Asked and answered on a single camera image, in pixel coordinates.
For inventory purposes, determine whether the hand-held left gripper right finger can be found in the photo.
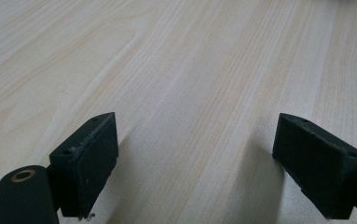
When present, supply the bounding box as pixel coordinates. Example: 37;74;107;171
272;112;357;220

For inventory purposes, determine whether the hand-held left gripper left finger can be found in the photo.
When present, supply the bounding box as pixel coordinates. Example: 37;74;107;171
48;112;119;218

